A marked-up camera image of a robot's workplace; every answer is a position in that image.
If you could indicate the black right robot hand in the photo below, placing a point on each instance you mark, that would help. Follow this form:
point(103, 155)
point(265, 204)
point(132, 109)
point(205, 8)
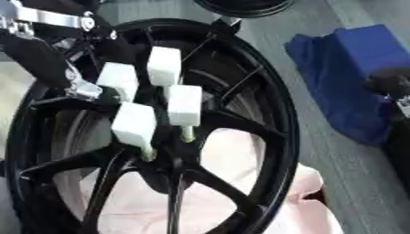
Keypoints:
point(392, 80)

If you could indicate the blue bag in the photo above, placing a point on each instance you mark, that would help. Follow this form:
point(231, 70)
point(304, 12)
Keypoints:
point(347, 70)

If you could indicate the white flat-headed pin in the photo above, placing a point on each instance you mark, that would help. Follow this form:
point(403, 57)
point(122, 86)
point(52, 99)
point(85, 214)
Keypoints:
point(133, 124)
point(118, 78)
point(184, 105)
point(164, 65)

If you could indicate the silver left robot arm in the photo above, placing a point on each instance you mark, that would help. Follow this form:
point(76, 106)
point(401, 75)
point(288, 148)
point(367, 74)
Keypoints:
point(50, 16)

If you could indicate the black round tyre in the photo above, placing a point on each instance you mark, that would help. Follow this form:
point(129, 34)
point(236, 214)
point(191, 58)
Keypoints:
point(245, 7)

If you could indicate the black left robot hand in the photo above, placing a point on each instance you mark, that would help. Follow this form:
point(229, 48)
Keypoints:
point(34, 58)

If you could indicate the black spoked wheel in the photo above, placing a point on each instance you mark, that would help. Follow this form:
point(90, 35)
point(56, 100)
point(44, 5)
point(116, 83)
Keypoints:
point(272, 128)

